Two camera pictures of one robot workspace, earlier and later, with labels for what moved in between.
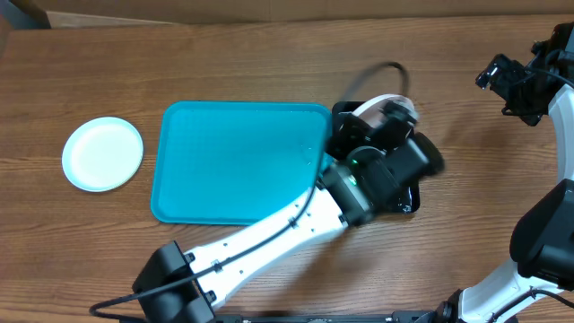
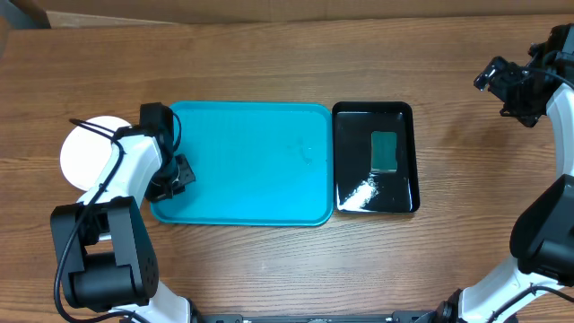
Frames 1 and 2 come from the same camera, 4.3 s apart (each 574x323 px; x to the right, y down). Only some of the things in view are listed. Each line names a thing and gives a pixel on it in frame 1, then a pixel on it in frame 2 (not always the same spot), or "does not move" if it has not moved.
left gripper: (349, 126) → (155, 193)
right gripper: (508, 73) does not move
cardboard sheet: (59, 13) does not move
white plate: (370, 113) → (85, 152)
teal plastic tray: (236, 163) does not move
